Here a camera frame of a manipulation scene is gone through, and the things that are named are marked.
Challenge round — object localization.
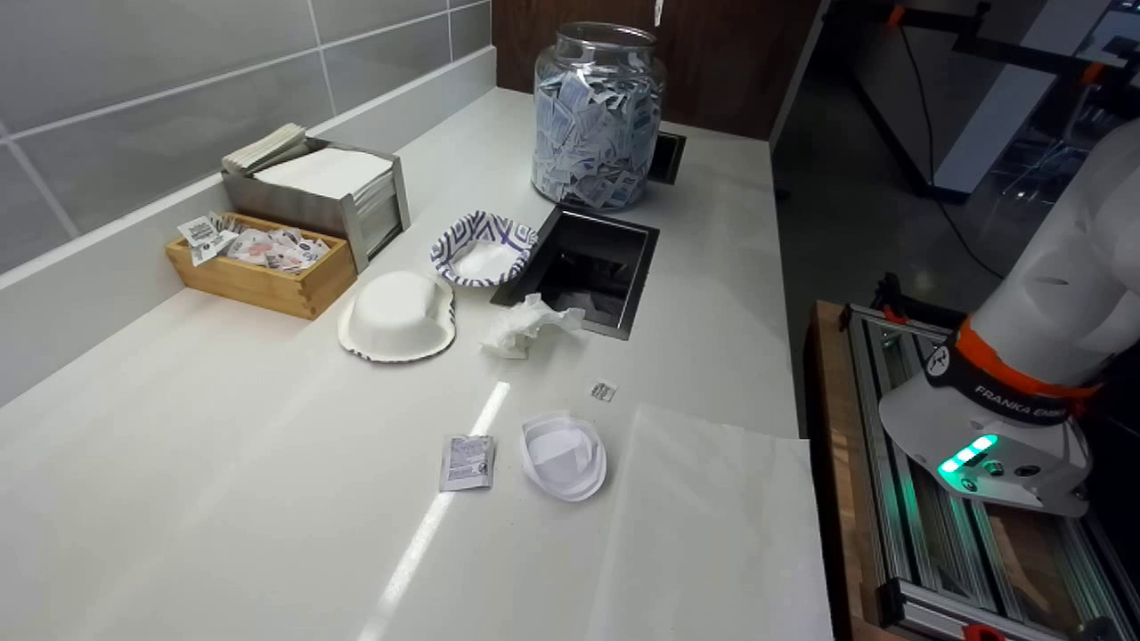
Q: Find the white napkin stack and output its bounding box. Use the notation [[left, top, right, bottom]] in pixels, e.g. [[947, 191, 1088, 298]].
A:
[[252, 141, 396, 204]]

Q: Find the wooden sachet box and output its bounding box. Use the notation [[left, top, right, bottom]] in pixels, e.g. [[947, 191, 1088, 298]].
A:
[[163, 209, 360, 324]]

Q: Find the white background panel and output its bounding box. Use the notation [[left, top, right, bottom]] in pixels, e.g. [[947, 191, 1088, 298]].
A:
[[930, 0, 1113, 198]]

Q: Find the black floor cable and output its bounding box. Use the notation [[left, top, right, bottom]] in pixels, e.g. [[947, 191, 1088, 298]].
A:
[[895, 22, 1012, 282]]

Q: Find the black counter outlet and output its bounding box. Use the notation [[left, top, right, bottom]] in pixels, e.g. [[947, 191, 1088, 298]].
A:
[[645, 123, 689, 188]]

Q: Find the glass jar of sachets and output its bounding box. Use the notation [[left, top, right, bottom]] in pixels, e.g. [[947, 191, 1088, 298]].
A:
[[525, 17, 670, 218]]

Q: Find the wooden mounting board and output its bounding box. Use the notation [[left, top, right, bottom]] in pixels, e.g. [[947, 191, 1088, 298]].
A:
[[808, 294, 911, 641]]

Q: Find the grey sachet packet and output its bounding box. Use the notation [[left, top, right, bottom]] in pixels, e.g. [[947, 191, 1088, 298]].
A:
[[435, 432, 497, 495]]

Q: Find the aluminium extrusion frame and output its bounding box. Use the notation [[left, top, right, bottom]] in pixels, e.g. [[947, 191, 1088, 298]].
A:
[[843, 298, 1140, 641]]

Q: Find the pink sachets pile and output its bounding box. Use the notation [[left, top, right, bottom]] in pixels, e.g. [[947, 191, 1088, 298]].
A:
[[225, 224, 330, 279]]

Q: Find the crumpled white tissue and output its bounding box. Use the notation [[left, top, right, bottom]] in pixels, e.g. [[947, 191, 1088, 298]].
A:
[[477, 292, 590, 364]]

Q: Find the grey printed sachet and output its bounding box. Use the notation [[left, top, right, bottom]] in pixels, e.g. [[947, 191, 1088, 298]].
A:
[[173, 209, 237, 266]]

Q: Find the black counter trash opening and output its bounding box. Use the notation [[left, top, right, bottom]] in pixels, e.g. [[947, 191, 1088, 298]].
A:
[[487, 204, 661, 343]]

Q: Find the grey robot base with light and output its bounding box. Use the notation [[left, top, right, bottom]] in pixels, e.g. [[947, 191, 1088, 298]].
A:
[[877, 366, 1095, 518]]

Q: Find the white paper sheet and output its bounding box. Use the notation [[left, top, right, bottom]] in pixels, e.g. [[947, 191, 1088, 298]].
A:
[[582, 399, 837, 641]]

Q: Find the metal napkin dispenser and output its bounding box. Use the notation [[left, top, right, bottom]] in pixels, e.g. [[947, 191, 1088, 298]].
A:
[[216, 121, 411, 270]]

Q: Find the white plastic lid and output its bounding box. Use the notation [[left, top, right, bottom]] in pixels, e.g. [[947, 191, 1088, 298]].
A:
[[516, 409, 612, 504]]

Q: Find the white paper bowl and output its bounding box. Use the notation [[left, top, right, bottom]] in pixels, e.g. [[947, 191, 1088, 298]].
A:
[[333, 266, 460, 366]]

